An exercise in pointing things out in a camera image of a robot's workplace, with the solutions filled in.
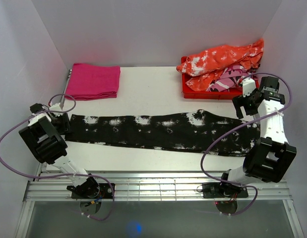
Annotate black white tie-dye trousers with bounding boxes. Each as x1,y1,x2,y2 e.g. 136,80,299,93
65,110,245,153

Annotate folded magenta trousers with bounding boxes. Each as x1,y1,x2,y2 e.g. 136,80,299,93
65,63,121,101

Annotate aluminium rail frame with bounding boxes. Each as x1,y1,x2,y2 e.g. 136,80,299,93
23,171,293,202

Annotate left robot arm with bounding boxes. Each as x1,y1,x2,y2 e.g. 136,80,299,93
19,103,101,199

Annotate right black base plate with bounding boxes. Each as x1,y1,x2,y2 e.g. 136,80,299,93
202,182,248,198

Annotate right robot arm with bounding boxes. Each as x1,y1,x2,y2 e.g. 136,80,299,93
218,76,297,197

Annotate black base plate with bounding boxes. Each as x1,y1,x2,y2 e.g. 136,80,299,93
70,183,116,199
202,182,248,198

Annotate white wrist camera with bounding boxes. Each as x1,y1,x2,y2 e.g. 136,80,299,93
242,77,257,98
49,103,63,113

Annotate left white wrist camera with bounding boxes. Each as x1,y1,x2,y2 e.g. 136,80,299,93
49,103,63,113

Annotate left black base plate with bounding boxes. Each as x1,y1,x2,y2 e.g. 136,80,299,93
70,183,116,199

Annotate pink camouflage trousers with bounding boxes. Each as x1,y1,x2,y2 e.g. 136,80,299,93
206,65,256,92

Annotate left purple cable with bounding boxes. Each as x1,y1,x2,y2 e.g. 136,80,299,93
0,94,116,221

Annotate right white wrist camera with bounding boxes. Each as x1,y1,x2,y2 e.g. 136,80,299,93
242,77,257,98

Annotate orange white tie-dye trousers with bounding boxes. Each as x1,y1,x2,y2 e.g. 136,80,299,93
176,39,264,92

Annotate red plastic bin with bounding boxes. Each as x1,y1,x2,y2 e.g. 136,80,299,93
177,54,252,100

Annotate purple cable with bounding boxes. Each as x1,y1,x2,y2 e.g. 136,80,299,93
192,72,293,217
0,94,116,221

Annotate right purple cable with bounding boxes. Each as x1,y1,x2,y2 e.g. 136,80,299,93
192,72,293,217

